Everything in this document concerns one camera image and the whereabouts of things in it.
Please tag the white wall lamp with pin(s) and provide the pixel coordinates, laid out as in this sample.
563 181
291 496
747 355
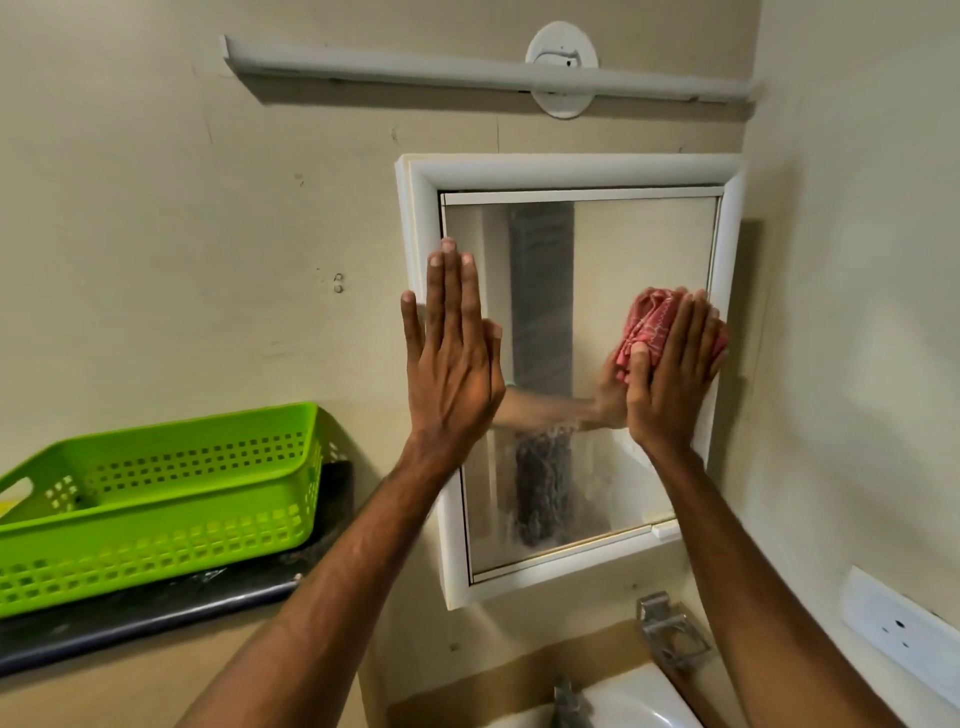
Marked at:
562 41

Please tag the white tube light fixture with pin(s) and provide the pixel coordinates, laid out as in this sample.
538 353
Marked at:
375 67

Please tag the person's left forearm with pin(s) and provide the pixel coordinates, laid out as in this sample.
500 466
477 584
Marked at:
322 600

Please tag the chrome basin faucet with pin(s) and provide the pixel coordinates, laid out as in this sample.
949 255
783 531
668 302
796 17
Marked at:
570 705

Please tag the chrome wall soap holder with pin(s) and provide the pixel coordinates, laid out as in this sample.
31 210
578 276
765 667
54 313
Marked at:
667 630

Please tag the person's right hand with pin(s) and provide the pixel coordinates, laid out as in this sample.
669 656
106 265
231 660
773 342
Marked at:
675 390

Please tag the red checked cloth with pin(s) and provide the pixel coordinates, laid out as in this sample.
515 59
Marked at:
649 315

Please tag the white wall switch panel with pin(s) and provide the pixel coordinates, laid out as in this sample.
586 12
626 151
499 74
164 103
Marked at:
900 622

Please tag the person's left hand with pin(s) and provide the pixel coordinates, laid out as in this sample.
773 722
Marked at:
454 375

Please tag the white wash basin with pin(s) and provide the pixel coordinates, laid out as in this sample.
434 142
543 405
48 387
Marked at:
630 705

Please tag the person's right forearm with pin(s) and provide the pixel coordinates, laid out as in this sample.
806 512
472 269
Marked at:
765 600

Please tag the white framed mirror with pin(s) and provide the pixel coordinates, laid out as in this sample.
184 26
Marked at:
645 240

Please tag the green plastic basket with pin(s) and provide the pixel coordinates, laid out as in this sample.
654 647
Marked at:
150 525

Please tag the black stone shelf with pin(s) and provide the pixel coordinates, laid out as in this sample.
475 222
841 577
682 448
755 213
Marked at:
150 607

